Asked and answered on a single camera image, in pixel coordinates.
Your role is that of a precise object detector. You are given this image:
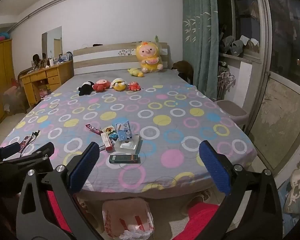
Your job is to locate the window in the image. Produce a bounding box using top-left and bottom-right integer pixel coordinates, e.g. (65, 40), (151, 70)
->
(225, 0), (300, 85)

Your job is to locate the dark green box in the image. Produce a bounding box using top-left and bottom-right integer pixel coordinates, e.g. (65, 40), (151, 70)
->
(109, 154), (141, 164)

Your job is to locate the grey plastic stool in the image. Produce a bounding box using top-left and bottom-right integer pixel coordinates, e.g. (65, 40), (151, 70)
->
(213, 100), (250, 132)

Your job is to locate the white plastic bag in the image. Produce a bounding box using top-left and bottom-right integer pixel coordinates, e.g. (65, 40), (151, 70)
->
(102, 197), (155, 240)

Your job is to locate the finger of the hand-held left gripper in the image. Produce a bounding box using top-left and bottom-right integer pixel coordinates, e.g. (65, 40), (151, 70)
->
(0, 142), (55, 177)
(0, 142), (22, 160)

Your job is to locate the yellow wooden wardrobe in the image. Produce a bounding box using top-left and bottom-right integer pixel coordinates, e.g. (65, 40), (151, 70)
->
(0, 39), (15, 130)

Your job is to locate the patterned cloth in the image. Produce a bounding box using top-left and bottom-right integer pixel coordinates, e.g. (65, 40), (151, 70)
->
(277, 130), (300, 215)

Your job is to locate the black and white panda plush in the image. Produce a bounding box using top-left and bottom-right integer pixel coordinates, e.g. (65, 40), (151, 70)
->
(77, 81), (95, 96)

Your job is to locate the dark red snack wrapper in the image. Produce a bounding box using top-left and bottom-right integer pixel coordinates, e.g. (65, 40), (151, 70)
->
(84, 124), (103, 134)

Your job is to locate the red cloth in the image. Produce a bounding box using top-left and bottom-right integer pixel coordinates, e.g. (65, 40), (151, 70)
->
(44, 189), (222, 240)

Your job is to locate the small yellow-green plush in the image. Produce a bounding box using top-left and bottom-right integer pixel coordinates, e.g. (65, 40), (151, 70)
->
(127, 67), (145, 77)

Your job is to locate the white plastic tray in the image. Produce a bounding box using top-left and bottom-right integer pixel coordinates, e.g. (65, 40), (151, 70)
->
(114, 135), (142, 154)

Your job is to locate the green curtain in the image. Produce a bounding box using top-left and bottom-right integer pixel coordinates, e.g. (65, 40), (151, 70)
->
(181, 0), (219, 100)

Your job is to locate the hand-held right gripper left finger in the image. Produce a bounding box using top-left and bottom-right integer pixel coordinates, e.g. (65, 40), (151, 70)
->
(16, 142), (104, 240)

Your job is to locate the cluster of desk items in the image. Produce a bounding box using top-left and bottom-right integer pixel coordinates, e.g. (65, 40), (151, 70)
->
(31, 52), (73, 70)

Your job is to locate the chair with clothes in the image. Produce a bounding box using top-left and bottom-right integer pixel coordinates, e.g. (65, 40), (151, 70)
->
(4, 70), (28, 115)

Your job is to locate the yellow and white plush toy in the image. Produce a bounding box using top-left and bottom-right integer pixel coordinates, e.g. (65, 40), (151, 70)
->
(110, 78), (127, 92)

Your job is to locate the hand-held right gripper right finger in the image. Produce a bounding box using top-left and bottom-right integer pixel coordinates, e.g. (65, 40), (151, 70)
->
(198, 140), (283, 240)

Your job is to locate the wall mirror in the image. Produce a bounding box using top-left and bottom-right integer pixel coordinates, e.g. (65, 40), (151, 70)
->
(42, 26), (63, 60)

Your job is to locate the light blue carton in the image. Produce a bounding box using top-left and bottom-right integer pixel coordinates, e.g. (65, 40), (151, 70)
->
(114, 121), (133, 142)

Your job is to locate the large yellow pig plush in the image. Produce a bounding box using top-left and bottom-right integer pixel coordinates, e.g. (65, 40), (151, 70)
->
(136, 41), (165, 73)

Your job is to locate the wooden desk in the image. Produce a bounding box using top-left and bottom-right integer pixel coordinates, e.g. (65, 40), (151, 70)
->
(20, 60), (74, 108)

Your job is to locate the red and white box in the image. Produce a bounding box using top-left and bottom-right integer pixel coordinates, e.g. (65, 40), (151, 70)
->
(100, 132), (115, 153)

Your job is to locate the wooden bed headboard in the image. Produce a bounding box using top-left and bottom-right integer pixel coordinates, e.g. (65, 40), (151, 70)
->
(73, 42), (168, 75)

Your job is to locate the large red plush toy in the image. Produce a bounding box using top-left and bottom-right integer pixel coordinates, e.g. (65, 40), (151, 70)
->
(92, 79), (110, 92)

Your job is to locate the grey cloth pile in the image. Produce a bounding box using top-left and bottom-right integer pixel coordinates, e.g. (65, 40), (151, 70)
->
(219, 35), (260, 57)

